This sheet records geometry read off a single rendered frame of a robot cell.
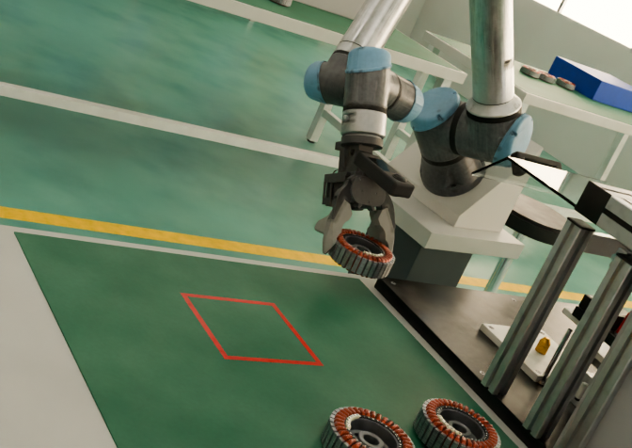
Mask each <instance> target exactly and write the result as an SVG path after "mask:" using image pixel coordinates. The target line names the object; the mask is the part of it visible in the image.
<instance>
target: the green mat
mask: <svg viewBox="0 0 632 448"><path fill-rule="evenodd" d="M14 234H15V236H16V238H17V240H18V242H19V244H20V246H21V248H22V251H23V253H24V256H25V258H26V260H27V261H28V263H29V265H30V267H31V269H32V271H33V273H34V276H35V278H36V280H37V282H38V284H39V287H40V289H41V291H42V292H43V294H44V296H45V299H46V301H47V303H48V305H49V307H50V309H51V311H52V313H53V315H54V317H55V320H56V322H57V324H58V326H59V328H60V330H61V332H62V334H63V336H64V338H65V340H66V342H67V344H68V347H69V349H70V351H71V353H72V355H73V357H74V359H75V361H76V363H77V365H78V367H79V370H80V372H81V374H82V376H83V378H84V380H85V382H86V384H87V386H88V388H89V390H90V393H91V395H92V397H93V399H94V401H95V403H96V405H97V407H98V409H99V411H100V413H101V414H102V417H103V420H104V422H105V424H106V426H107V428H108V430H109V432H110V434H111V436H112V438H113V441H114V443H115V444H116V446H117V448H323V444H322V440H321V437H322V433H323V431H324V428H325V426H326V424H327V422H328V420H329V418H330V415H331V414H332V412H333V411H335V409H337V408H343V407H357V408H366V409H368V410H370V411H375V413H379V414H381V415H382V419H383V417H387V418H388V420H389V421H393V423H395V424H397V425H398V426H399V428H401V429H402V430H403V431H404V432H405V433H406V434H407V435H408V437H409V438H410V440H411V441H413V443H414V444H413V445H415V447H416V448H428V447H427V446H425V445H424V443H423V442H422V441H421V440H420V439H419V437H418V435H417V433H416V430H415V428H414V421H415V420H416V418H417V416H418V414H419V411H420V409H421V407H422V405H423V403H424V402H425V401H426V400H428V399H429V400H430V399H432V398H433V399H435V398H438V399H439V398H442V399H447V400H451V401H456V402H457V403H461V404H463V405H464V406H468V407H469V410H468V411H470V410H471V409H474V410H475V413H476V412H478V413H480V415H481V416H483V417H484V418H485V420H487V421H488V422H489V424H491V425H492V426H493V427H494V428H495V429H496V431H497V432H498V435H499V437H500V441H501V444H500V447H499V448H519V447H518V446H517V445H516V444H515V443H514V442H513V441H512V440H511V439H510V438H509V437H508V436H507V435H506V434H505V433H504V431H503V430H502V429H501V428H500V427H499V426H498V425H497V424H496V423H495V422H494V421H493V420H492V419H491V418H490V417H489V416H488V415H487V413H486V412H485V411H484V410H483V409H482V408H481V407H480V406H479V405H478V404H477V403H476V402H475V401H474V400H473V399H472V398H471V397H470V395H469V394H468V393H467V392H466V391H465V390H464V389H463V388H462V387H461V386H460V385H459V384H458V383H457V382H456V381H455V380H454V379H453V377H452V376H451V375H450V374H449V373H448V372H447V371H446V370H445V369H444V368H443V367H442V366H441V365H440V364H439V363H438V362H437V360H436V359H435V358H434V357H433V356H432V355H431V354H430V353H429V352H428V351H427V350H426V349H425V348H424V347H423V346H422V345H421V344H420V342H419V341H418V340H417V339H416V338H415V337H414V336H413V335H412V334H411V333H410V332H409V331H408V330H407V329H406V328H405V327H404V326H403V324H402V323H401V322H400V321H399V320H398V319H397V318H396V317H395V316H394V315H393V314H392V313H391V312H390V311H389V310H388V309H387V307H386V306H385V305H384V304H383V303H382V302H381V301H380V300H379V299H378V298H377V297H376V296H375V295H374V294H373V293H372V292H371V290H370V289H369V288H368V287H367V286H366V285H365V284H364V283H363V282H362V281H361V280H360V279H355V278H348V277H341V276H334V275H327V274H320V273H313V272H307V271H300V270H292V269H286V268H279V267H272V266H265V265H258V264H245V263H238V262H231V261H224V260H217V259H211V258H203V257H197V256H190V255H182V254H176V253H169V252H162V251H155V250H148V249H141V248H128V247H122V246H114V245H107V244H101V243H93V242H87V241H80V240H72V239H66V238H59V237H53V236H45V235H38V234H32V233H24V232H14ZM181 293H185V294H193V295H202V296H218V297H226V298H235V299H243V300H252V301H260V302H269V303H275V304H276V306H277V307H278V308H279V310H280V311H281V312H282V313H283V315H284V316H285V317H286V318H287V320H288V321H289V322H290V323H291V325H292V326H293V327H294V329H295V330H296V331H297V333H298V334H299V335H300V336H301V338H302V339H303V340H304V341H305V343H306V344H307V345H308V347H309V348H310V349H311V350H312V352H313V353H314V354H315V355H316V357H317V358H318V359H319V360H320V362H321V363H322V364H323V365H324V366H319V365H306V364H292V363H279V362H265V361H252V360H225V359H224V357H223V356H222V354H221V353H220V351H219V350H218V349H217V347H216V346H215V344H214V343H213V341H212V339H211V338H210V336H209V335H208V333H207V332H206V330H205V329H204V327H203V326H202V325H201V324H200V322H199V321H198V319H197V317H196V316H195V314H194V313H193V311H192V310H191V309H190V307H189V306H188V304H187V303H186V301H185V300H184V298H183V297H182V295H181ZM188 298H189V299H190V301H191V302H192V304H193V305H194V307H195V308H196V310H197V312H198V313H199V315H200V316H201V318H202V319H203V321H204V322H205V323H206V325H207V326H208V328H209V329H210V331H211V332H212V334H213V336H214V337H215V339H216V340H217V341H218V342H219V343H220V345H221V346H222V348H223V349H224V351H225V352H226V354H227V355H228V356H235V357H249V358H262V359H274V360H300V361H313V362H316V360H315V359H314V358H313V357H312V356H311V355H310V354H309V352H308V351H307V350H306V348H305V347H304V346H303V345H302V343H301V342H300V341H299V340H298V338H297V337H296V336H295V335H294V333H293V332H292V330H291V329H290V328H289V327H288V325H287V324H286V323H285V322H284V320H283V319H282V318H281V317H280V315H279V314H278V313H277V311H276V310H275V309H274V307H273V306H269V305H261V304H252V303H244V302H235V301H227V300H218V299H209V298H200V297H191V296H188Z"/></svg>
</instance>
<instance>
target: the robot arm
mask: <svg viewBox="0 0 632 448"><path fill-rule="evenodd" d="M411 2H412V0H366V2H365V3H364V5H363V6H362V8H361V9H360V11H359V12H358V13H357V15H356V16H355V19H354V20H353V22H352V23H351V25H350V26H349V28H348V30H347V31H346V33H345V34H344V36H343V38H342V39H341V41H340V43H339V44H338V46H337V48H336V49H335V51H334V52H333V54H332V56H331V57H330V58H329V59H328V61H324V60H323V61H315V62H314V63H312V64H310V65H309V66H308V68H307V70H306V73H305V77H304V89H305V92H306V94H307V95H308V96H309V98H310V99H312V100H315V101H317V102H320V103H323V104H332V105H337V106H341V107H343V109H342V121H341V132H340V134H341V135H342V137H341V141H338V142H336V145H335V150H337V151H340V160H339V169H337V170H334V172H333V173H330V174H325V175H324V192H323V202H322V204H325V206H330V207H332V210H331V212H330V214H329V215H328V216H326V217H324V218H322V219H320V220H319V221H318V222H317V223H316V225H315V231H316V232H320V233H322V234H323V235H324V237H323V254H326V253H327V252H328V251H329V250H330V249H331V248H332V247H334V246H335V245H336V241H337V237H338V236H339V234H340V233H341V230H342V226H343V224H344V223H345V222H346V221H348V220H349V219H350V218H351V216H352V214H353V213H352V210H353V211H363V209H368V211H370V218H371V225H370V226H369V227H368V229H367V232H368V235H369V236H370V238H371V237H374V239H377V240H378V241H379V242H382V243H383V244H384V245H386V247H388V249H390V251H391V252H392V251H393V245H394V230H395V211H394V205H393V202H392V199H391V197H390V196H392V197H402V198H407V199H409V198H410V197H411V195H412V193H413V191H414V189H415V186H414V185H413V184H411V183H410V182H409V181H408V180H406V179H405V178H404V177H403V176H402V175H401V174H400V173H399V172H398V171H396V170H395V169H394V168H392V167H391V166H390V165H389V164H388V163H386V162H385V161H384V160H383V159H381V158H380V157H379V156H377V155H373V154H372V151H379V150H382V149H383V142H384V140H383V139H384V138H385V137H386V127H387V118H389V119H390V120H392V121H397V122H402V123H405V122H409V121H411V122H410V125H411V128H412V129H413V131H414V134H415V137H416V140H417V142H418V145H419V150H420V153H421V164H420V170H419V172H420V178H421V180H422V182H423V185H424V186H425V188H426V189H427V190H428V191H430V192H431V193H433V194H435V195H437V196H441V197H454V196H459V195H462V194H465V193H466V192H468V191H470V190H471V189H473V188H474V187H476V186H477V185H478V184H479V183H480V182H481V180H482V177H478V176H474V175H472V173H471V172H473V171H475V170H477V169H480V168H483V167H485V162H489V163H495V162H497V161H498V160H500V159H503V158H505V157H507V156H510V157H511V154H512V153H513V152H525V151H526V149H527V147H528V145H529V142H530V138H531V135H532V129H533V120H532V117H531V116H530V115H528V114H527V113H524V114H523V113H522V102H521V100H520V98H519V97H517V96H516V95H515V94H514V14H513V0H469V23H470V47H471V70H472V94H473V96H472V97H471V98H470V99H468V101H467V102H462V101H461V100H460V96H459V94H458V93H457V92H456V91H455V90H454V89H452V88H447V87H440V88H432V89H429V90H428V91H426V92H423V93H422V92H421V90H420V89H419V88H418V87H417V86H416V85H415V84H414V83H413V82H412V81H410V80H408V79H404V78H403V77H401V76H399V75H398V74H396V73H394V72H393V71H391V70H390V68H391V67H392V65H391V55H390V53H389V52H388V51H387V50H385V49H383V48H384V46H385V44H386V43H387V41H388V39H389V37H390V36H391V34H392V32H393V31H394V29H395V27H396V26H397V24H398V23H399V21H400V19H401V18H402V16H403V15H404V13H405V11H406V10H407V8H408V7H409V5H410V3H411ZM484 161H485V162H484ZM335 171H338V173H335ZM325 190H326V194H325ZM375 207H376V209H375Z"/></svg>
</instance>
